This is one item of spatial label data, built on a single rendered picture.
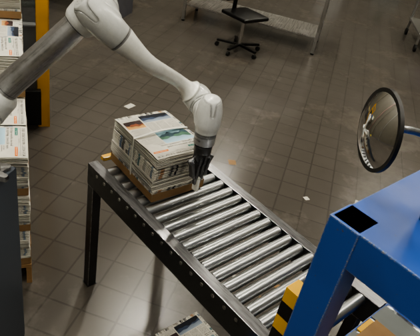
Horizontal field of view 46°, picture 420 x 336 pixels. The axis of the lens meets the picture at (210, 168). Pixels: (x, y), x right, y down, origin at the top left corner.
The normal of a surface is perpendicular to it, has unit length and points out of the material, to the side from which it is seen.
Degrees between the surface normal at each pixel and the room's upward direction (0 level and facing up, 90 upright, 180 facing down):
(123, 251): 0
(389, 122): 70
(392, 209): 0
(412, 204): 0
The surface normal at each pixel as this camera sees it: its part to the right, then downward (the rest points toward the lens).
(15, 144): 0.17, -0.82
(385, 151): -0.79, 0.26
